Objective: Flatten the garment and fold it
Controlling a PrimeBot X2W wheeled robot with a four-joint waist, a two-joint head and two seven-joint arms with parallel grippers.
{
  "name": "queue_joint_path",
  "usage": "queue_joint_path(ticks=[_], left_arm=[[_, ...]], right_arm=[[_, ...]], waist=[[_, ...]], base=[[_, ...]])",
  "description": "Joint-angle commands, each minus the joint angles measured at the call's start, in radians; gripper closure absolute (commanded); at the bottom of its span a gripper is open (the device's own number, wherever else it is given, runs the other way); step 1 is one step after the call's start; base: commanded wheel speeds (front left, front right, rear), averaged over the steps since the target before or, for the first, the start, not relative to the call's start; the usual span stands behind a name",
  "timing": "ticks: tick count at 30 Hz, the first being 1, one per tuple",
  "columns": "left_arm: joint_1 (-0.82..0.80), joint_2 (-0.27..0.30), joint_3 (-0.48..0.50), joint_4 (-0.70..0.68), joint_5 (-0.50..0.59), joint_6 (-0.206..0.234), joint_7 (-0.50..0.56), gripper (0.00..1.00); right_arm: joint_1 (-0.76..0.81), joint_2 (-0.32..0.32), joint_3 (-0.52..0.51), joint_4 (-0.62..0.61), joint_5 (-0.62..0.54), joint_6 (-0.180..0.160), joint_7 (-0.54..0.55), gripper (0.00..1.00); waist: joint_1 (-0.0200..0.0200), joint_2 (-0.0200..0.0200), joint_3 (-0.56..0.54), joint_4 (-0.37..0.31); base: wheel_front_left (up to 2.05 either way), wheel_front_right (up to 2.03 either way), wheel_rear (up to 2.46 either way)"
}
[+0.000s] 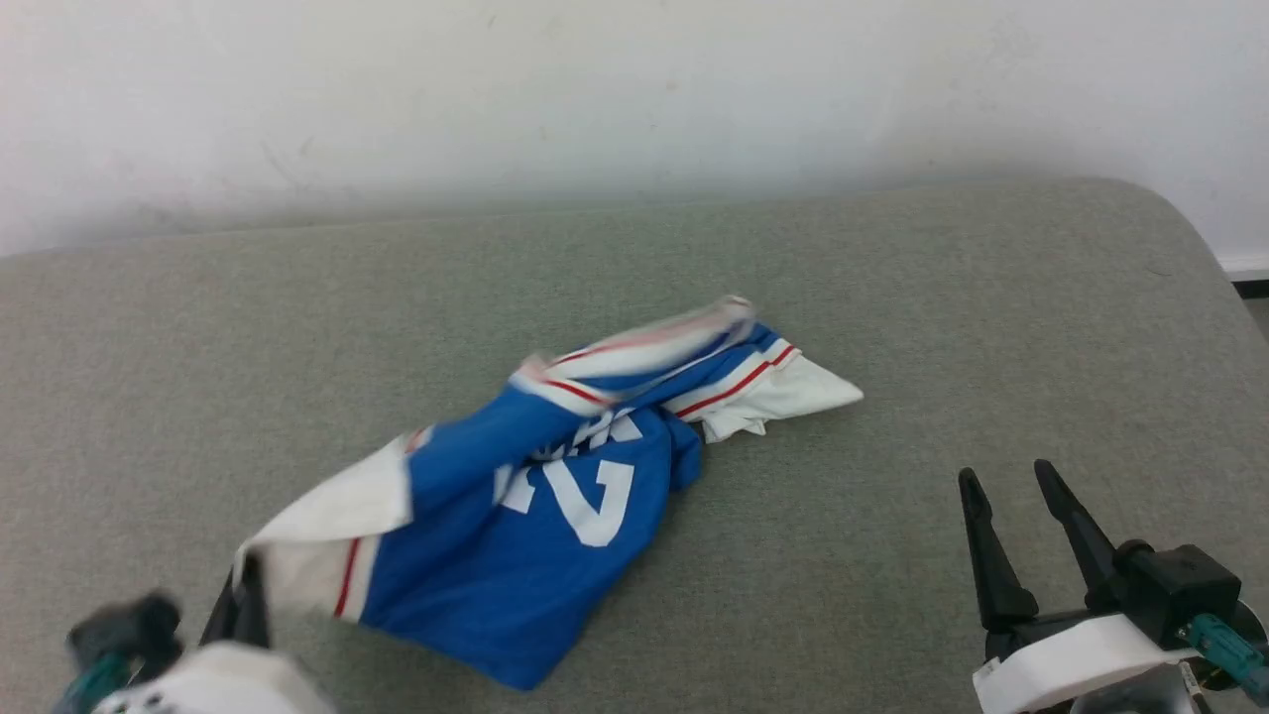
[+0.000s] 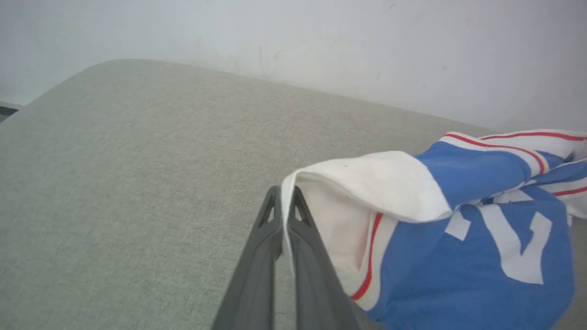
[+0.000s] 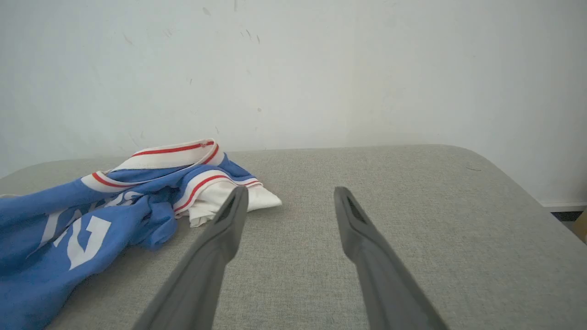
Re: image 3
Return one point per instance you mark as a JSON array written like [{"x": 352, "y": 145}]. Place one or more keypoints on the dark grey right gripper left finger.
[{"x": 202, "y": 270}]

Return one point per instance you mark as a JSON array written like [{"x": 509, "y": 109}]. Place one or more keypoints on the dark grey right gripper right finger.
[{"x": 380, "y": 279}]

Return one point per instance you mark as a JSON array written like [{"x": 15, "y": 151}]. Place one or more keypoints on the blue white red sports jersey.
[{"x": 114, "y": 220}]

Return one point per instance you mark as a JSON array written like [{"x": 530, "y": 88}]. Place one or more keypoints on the light wooden furniture piece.
[{"x": 582, "y": 227}]

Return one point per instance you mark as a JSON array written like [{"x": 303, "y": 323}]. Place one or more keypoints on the white wall baseboard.
[{"x": 564, "y": 205}]

